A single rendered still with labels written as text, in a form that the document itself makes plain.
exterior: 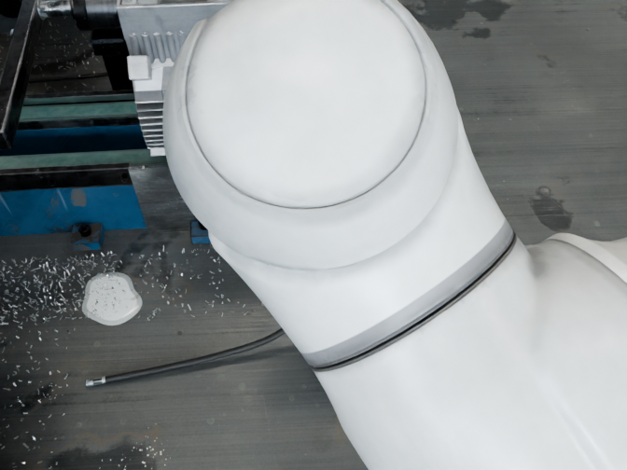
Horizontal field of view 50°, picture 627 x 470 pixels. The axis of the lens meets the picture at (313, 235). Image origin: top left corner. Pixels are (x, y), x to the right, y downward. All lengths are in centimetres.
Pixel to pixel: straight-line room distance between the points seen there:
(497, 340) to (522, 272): 3
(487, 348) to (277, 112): 11
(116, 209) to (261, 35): 76
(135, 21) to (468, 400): 58
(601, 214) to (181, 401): 64
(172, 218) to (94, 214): 10
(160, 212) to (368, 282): 71
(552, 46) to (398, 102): 111
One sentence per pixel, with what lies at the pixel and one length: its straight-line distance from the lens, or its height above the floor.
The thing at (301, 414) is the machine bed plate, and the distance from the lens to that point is 82.
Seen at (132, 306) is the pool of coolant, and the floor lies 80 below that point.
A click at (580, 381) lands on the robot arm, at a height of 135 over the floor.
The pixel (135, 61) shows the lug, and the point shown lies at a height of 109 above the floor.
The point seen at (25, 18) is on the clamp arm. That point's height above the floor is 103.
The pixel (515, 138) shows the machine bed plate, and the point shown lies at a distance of 110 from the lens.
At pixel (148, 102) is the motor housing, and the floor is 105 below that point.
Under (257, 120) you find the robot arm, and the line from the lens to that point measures 19.
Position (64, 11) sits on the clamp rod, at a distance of 98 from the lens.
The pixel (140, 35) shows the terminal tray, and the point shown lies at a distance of 76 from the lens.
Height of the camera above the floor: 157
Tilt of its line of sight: 55 degrees down
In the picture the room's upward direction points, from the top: 1 degrees clockwise
